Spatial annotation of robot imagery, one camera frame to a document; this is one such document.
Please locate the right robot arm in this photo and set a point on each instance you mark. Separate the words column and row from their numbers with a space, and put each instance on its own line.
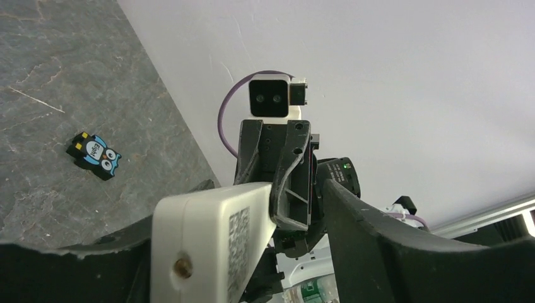
column 267, row 280

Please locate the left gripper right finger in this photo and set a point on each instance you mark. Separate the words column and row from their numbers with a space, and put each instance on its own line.
column 418, row 259

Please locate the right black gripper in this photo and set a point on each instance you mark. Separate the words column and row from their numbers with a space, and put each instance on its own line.
column 286, row 161

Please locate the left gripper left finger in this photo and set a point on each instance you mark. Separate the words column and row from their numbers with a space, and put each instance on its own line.
column 113, row 268

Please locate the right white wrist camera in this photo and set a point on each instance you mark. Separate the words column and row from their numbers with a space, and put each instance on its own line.
column 276, row 98

